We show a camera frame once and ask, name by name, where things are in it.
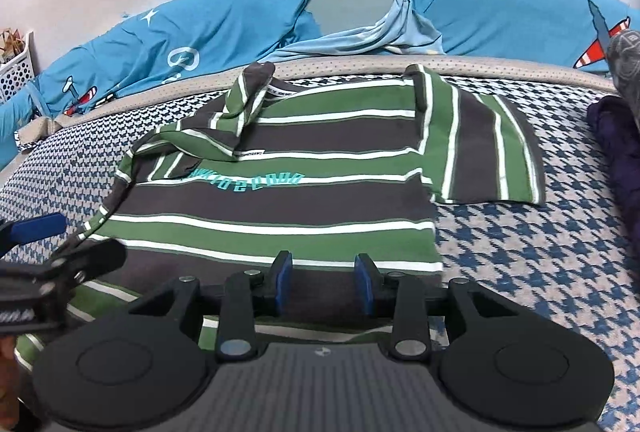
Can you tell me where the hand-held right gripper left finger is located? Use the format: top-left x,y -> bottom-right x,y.
127,250 -> 293,360

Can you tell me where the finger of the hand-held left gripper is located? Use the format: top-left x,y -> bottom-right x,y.
50,239 -> 126,285
0,213 -> 68,257

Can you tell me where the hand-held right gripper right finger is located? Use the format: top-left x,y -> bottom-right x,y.
353,253 -> 518,360

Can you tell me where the green grey striped shirt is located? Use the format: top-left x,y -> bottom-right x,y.
12,62 -> 547,373

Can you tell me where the person's left hand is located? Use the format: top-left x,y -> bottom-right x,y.
0,339 -> 22,418

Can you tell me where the white perforated plastic basket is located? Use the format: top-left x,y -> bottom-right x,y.
0,30 -> 38,105

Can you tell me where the houndstooth bed mat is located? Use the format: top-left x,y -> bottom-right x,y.
0,54 -> 640,432

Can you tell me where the brown paper bag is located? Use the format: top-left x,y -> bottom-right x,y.
0,29 -> 26,62

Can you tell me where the blue printed bed bumper cover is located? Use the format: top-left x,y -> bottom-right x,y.
0,0 -> 640,173

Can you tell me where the dark purple cloth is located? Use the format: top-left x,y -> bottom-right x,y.
586,94 -> 640,257

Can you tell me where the grey patterned cloth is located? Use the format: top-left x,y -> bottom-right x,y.
605,28 -> 640,133

